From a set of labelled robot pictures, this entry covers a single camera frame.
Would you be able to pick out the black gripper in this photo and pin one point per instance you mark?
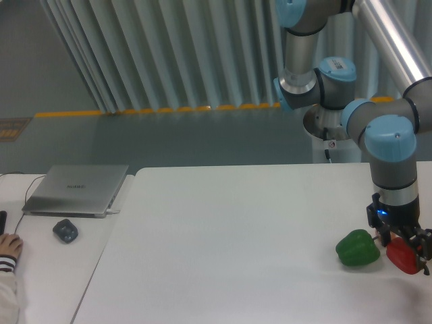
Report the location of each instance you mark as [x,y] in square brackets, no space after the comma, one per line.
[379,214]

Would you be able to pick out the red bell pepper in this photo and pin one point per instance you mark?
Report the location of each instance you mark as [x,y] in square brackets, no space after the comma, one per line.
[400,254]

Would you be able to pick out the white striped sleeve forearm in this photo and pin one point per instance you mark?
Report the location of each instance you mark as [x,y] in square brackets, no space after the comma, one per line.
[9,301]

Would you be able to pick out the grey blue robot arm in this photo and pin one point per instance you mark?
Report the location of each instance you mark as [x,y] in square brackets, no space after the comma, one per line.
[385,132]

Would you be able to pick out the green bell pepper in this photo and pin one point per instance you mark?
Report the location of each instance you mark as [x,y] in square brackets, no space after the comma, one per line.
[357,249]

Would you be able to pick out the person's hand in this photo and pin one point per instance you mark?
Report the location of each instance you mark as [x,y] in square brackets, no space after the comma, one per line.
[11,246]

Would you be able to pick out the white usb plug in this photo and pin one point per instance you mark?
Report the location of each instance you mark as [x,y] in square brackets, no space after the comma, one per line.
[112,212]

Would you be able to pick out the white folding partition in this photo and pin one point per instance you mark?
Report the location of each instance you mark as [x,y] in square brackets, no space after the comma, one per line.
[174,55]

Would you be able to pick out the silver laptop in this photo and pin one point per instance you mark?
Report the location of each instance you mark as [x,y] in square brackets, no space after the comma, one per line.
[77,190]

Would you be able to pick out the black phone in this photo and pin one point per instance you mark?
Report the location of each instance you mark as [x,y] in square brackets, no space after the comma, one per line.
[3,219]

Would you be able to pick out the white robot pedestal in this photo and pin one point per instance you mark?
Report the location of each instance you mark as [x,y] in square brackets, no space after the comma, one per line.
[330,142]

